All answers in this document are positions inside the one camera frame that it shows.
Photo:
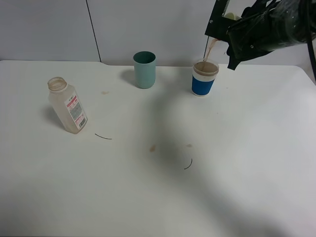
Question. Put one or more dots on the clear plastic drink bottle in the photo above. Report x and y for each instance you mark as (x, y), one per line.
(66, 104)

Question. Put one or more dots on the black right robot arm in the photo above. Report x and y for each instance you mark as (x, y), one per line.
(299, 19)

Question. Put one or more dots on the pale green plastic cup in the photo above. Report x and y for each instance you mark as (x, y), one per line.
(232, 16)

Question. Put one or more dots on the blue sleeved paper cup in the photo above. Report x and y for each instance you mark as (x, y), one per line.
(203, 76)

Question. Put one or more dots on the teal plastic cup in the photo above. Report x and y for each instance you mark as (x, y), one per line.
(145, 69)

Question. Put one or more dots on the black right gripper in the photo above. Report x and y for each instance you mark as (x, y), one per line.
(257, 33)

